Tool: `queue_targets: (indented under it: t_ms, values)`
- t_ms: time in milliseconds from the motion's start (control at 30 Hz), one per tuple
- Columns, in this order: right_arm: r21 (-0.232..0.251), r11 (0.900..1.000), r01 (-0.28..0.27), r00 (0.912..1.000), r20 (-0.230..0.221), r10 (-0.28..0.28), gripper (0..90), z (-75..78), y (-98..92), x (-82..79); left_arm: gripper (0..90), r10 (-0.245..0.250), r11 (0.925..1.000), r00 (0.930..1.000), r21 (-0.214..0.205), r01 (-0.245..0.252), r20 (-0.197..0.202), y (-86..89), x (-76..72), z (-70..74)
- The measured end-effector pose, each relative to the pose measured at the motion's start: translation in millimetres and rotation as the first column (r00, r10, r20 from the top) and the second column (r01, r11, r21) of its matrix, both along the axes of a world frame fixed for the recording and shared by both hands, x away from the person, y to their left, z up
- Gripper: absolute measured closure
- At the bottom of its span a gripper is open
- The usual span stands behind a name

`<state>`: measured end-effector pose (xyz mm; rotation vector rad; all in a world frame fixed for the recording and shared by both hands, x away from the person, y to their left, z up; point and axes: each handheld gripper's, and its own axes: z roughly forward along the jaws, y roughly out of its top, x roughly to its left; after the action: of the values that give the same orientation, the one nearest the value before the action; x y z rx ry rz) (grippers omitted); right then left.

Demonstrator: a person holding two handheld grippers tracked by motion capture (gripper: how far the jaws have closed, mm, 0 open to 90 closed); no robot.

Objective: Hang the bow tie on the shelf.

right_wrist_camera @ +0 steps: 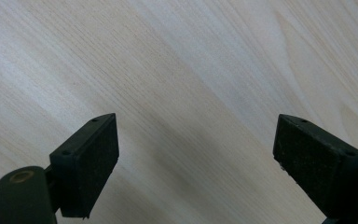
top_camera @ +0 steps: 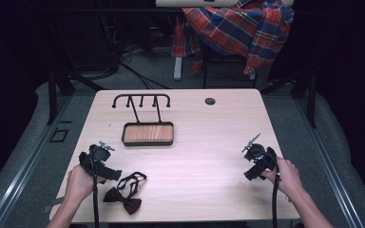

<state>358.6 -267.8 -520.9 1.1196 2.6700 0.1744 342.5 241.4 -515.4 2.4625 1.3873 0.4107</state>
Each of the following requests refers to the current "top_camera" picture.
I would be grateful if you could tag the black chair frame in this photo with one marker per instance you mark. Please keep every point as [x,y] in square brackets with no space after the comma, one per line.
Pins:
[206,69]

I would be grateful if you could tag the black hook rack wooden tray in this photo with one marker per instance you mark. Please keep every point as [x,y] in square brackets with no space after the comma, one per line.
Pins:
[148,133]

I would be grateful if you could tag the person's right hand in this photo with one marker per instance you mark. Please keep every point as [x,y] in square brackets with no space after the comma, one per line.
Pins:
[284,177]

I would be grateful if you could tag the black metal stand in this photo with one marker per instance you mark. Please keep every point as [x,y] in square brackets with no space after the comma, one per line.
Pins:
[53,95]
[310,95]

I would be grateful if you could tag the person's left hand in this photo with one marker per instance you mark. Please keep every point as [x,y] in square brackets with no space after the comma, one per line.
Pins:
[79,185]

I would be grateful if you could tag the white table leg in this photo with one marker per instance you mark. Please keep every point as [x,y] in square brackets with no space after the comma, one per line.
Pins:
[177,68]

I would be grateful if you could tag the dark red bow tie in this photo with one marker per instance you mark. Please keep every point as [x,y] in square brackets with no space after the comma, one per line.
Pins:
[123,199]

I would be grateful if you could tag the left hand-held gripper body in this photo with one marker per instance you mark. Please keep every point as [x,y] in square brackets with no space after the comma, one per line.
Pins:
[99,164]

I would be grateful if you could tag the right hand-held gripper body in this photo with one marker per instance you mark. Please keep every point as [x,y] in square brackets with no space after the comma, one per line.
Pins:
[259,160]

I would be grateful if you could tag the red blue plaid cloth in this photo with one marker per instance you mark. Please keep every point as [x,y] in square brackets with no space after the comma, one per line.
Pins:
[240,28]

